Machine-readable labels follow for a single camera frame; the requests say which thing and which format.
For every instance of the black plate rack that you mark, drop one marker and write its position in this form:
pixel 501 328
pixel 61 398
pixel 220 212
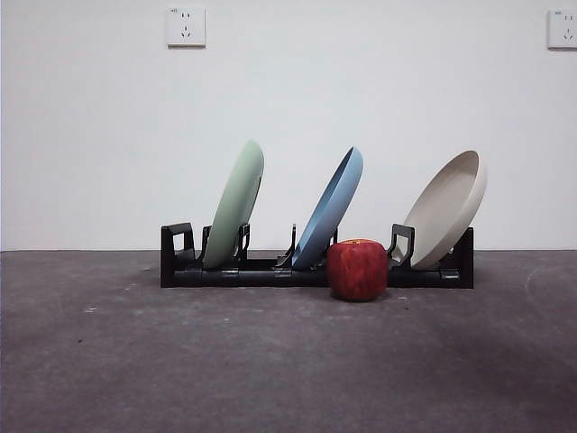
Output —
pixel 225 277

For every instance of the blue plate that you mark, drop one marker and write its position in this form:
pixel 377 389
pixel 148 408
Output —
pixel 324 216

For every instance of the red apple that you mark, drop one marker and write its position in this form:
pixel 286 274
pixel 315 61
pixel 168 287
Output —
pixel 358 270

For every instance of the green plate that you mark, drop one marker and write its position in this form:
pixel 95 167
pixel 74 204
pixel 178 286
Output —
pixel 234 203

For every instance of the white wall socket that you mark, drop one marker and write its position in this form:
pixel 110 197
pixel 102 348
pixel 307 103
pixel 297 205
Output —
pixel 562 29
pixel 186 26

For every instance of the beige plate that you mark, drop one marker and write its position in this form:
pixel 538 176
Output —
pixel 442 216

